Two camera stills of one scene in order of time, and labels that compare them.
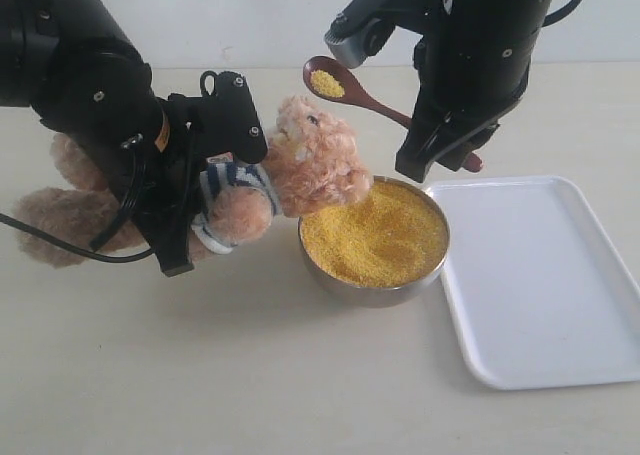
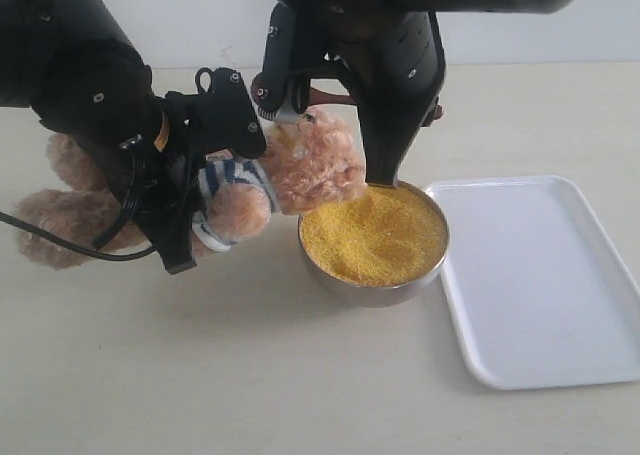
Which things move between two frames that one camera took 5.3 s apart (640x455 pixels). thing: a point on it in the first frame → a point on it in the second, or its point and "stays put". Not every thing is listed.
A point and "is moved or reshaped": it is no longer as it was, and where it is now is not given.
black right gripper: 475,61 → 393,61
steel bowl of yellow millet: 382,248 stays put
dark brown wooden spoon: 332,81 is moved or reshaped
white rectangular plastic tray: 543,296 stays put
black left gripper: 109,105 stays put
